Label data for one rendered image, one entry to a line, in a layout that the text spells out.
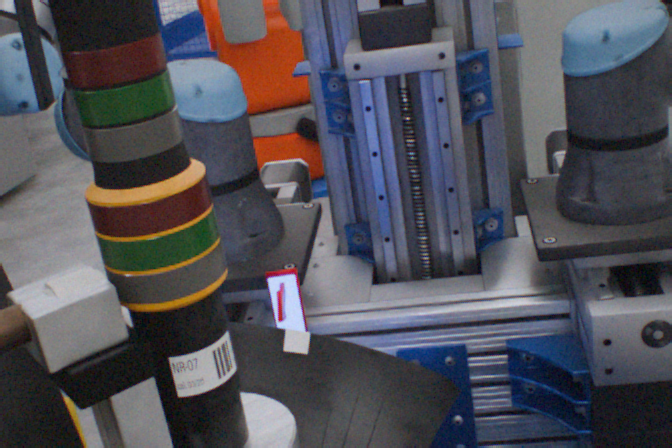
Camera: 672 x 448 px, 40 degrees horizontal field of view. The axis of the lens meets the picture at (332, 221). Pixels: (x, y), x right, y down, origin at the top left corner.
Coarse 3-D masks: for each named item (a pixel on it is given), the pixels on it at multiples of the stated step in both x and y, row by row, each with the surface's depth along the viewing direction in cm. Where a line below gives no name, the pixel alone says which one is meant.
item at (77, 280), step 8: (80, 272) 32; (88, 272) 32; (96, 272) 32; (56, 280) 32; (64, 280) 32; (72, 280) 32; (80, 280) 32; (88, 280) 32; (96, 280) 32; (48, 288) 32; (56, 288) 32; (64, 288) 32; (72, 288) 32; (80, 288) 32; (48, 296) 32; (56, 296) 31
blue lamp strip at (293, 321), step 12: (288, 276) 73; (276, 288) 73; (288, 288) 73; (276, 300) 73; (288, 300) 73; (276, 312) 74; (288, 312) 74; (300, 312) 74; (288, 324) 74; (300, 324) 74
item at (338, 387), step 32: (256, 352) 61; (288, 352) 62; (320, 352) 62; (352, 352) 63; (256, 384) 57; (288, 384) 57; (320, 384) 58; (352, 384) 59; (384, 384) 59; (416, 384) 61; (448, 384) 63; (320, 416) 54; (352, 416) 55; (384, 416) 56; (416, 416) 56
